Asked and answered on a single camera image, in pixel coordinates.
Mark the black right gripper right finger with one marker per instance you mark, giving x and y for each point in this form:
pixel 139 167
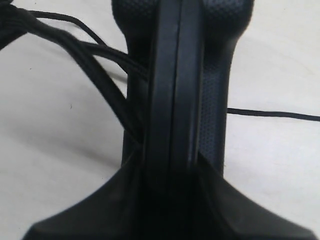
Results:
pixel 223 213

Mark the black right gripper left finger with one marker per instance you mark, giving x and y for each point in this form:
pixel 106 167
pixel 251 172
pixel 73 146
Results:
pixel 114 212

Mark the black plastic case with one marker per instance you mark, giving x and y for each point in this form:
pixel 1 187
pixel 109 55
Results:
pixel 187 47

